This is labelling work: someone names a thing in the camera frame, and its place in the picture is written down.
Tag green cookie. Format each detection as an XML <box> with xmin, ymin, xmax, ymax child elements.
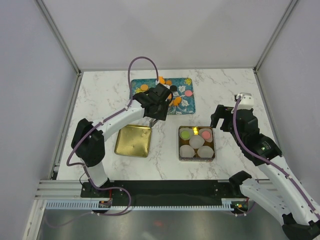
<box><xmin>180</xmin><ymin>130</ymin><xmax>190</xmax><ymax>140</ymax></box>

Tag metal tongs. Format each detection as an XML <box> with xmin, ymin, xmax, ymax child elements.
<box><xmin>149</xmin><ymin>118</ymin><xmax>159</xmax><ymax>128</ymax></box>

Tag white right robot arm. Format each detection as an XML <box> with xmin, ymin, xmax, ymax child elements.
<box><xmin>210</xmin><ymin>103</ymin><xmax>320</xmax><ymax>240</ymax></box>

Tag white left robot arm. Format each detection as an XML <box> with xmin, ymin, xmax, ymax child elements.
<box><xmin>67</xmin><ymin>83</ymin><xmax>177</xmax><ymax>197</ymax></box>

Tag orange round cookie left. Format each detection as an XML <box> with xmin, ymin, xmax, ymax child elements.
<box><xmin>140</xmin><ymin>84</ymin><xmax>149</xmax><ymax>91</ymax></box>

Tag orange round cookie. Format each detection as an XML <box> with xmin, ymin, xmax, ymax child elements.
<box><xmin>140</xmin><ymin>84</ymin><xmax>149</xmax><ymax>91</ymax></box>
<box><xmin>165</xmin><ymin>80</ymin><xmax>172</xmax><ymax>86</ymax></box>

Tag orange fish cookie top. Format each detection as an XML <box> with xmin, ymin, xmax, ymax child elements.
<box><xmin>158</xmin><ymin>76</ymin><xmax>166</xmax><ymax>85</ymax></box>

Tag orange fish cookie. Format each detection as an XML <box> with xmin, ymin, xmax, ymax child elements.
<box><xmin>158</xmin><ymin>76</ymin><xmax>166</xmax><ymax>85</ymax></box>
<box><xmin>172</xmin><ymin>97</ymin><xmax>182</xmax><ymax>106</ymax></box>

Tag black round cookie right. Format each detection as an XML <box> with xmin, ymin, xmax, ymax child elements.
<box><xmin>170</xmin><ymin>85</ymin><xmax>177</xmax><ymax>92</ymax></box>

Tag orange round cookie top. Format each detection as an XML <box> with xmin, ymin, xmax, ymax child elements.
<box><xmin>165</xmin><ymin>80</ymin><xmax>172</xmax><ymax>86</ymax></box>

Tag orange fish cookie centre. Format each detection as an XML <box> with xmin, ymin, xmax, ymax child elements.
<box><xmin>172</xmin><ymin>97</ymin><xmax>182</xmax><ymax>106</ymax></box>

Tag white paper cup top-right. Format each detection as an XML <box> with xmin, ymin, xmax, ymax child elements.
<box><xmin>198</xmin><ymin>128</ymin><xmax>213</xmax><ymax>143</ymax></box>

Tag teal floral tray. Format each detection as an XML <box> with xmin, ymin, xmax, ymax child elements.
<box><xmin>131</xmin><ymin>77</ymin><xmax>196</xmax><ymax>115</ymax></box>

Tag white paper cup bottom-right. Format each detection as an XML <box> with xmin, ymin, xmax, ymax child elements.
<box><xmin>197</xmin><ymin>145</ymin><xmax>215</xmax><ymax>159</ymax></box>

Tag white paper cup centre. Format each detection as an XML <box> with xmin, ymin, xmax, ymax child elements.
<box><xmin>189</xmin><ymin>135</ymin><xmax>205</xmax><ymax>149</ymax></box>

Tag pink round cookie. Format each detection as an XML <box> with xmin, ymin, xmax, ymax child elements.
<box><xmin>184</xmin><ymin>90</ymin><xmax>193</xmax><ymax>97</ymax></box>

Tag dark cookie tin box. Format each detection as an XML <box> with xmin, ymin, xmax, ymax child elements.
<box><xmin>178</xmin><ymin>126</ymin><xmax>216</xmax><ymax>162</ymax></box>

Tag gold tin lid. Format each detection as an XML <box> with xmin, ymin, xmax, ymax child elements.
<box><xmin>114</xmin><ymin>124</ymin><xmax>152</xmax><ymax>158</ymax></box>

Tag white paper cup bottom-left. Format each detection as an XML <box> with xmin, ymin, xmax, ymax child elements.
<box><xmin>179</xmin><ymin>145</ymin><xmax>195</xmax><ymax>158</ymax></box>

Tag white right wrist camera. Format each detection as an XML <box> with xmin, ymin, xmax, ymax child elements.
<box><xmin>234</xmin><ymin>92</ymin><xmax>254</xmax><ymax>110</ymax></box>

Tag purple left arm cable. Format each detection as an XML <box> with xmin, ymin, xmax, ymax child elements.
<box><xmin>66</xmin><ymin>56</ymin><xmax>160</xmax><ymax>191</ymax></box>

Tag white slotted cable duct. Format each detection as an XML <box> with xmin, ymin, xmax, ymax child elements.
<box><xmin>45</xmin><ymin>198</ymin><xmax>232</xmax><ymax>211</ymax></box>

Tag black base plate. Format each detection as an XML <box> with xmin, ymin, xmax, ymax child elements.
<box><xmin>79</xmin><ymin>179</ymin><xmax>251</xmax><ymax>207</ymax></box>

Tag aluminium frame rail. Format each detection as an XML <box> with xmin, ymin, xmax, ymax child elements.
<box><xmin>35</xmin><ymin>180</ymin><xmax>82</xmax><ymax>200</ymax></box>

